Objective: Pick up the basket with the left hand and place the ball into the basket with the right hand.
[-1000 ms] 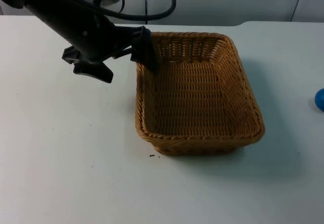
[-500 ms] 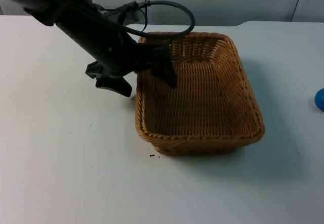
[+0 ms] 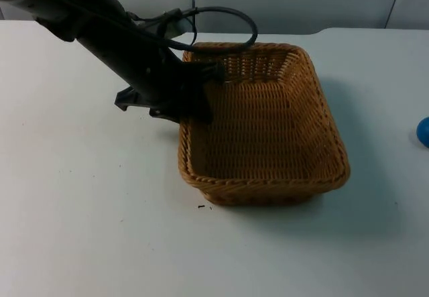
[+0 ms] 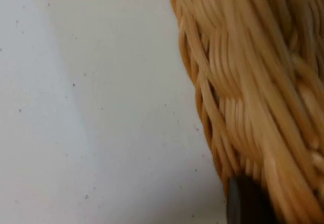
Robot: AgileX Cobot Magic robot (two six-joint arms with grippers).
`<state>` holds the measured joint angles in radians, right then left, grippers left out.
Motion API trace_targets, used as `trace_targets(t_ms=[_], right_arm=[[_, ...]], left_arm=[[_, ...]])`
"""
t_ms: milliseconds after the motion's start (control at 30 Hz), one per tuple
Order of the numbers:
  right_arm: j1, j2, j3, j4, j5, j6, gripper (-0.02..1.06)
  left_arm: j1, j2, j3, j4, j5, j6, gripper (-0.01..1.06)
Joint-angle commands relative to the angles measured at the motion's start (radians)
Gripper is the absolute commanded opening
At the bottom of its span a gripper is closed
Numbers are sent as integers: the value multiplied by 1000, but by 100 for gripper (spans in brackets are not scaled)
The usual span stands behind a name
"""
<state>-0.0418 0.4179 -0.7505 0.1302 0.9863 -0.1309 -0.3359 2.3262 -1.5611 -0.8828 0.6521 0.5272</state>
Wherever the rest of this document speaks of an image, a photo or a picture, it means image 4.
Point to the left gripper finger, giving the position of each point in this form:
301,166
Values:
243,203

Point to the pale brown wicker basket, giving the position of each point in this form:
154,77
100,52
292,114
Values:
253,82

